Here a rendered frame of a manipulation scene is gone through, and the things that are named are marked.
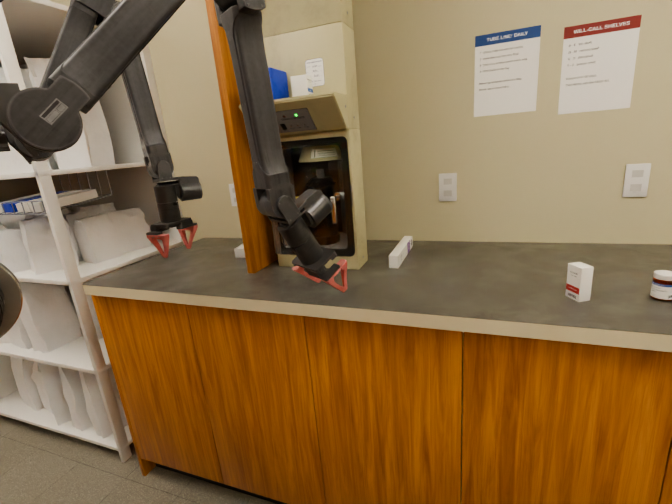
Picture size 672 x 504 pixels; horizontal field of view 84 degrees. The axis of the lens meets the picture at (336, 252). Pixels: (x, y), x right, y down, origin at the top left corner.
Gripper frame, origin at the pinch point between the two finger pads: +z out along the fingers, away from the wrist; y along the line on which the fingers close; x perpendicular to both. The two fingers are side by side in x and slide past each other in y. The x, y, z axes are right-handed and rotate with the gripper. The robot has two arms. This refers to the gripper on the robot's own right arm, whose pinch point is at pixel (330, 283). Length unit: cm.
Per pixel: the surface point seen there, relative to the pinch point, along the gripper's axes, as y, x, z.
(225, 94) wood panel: 53, -29, -41
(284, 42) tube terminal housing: 42, -51, -45
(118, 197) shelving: 186, 3, -16
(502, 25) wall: 7, -112, -14
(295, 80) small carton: 32, -41, -36
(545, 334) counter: -37, -21, 27
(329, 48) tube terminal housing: 29, -55, -38
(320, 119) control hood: 28, -40, -23
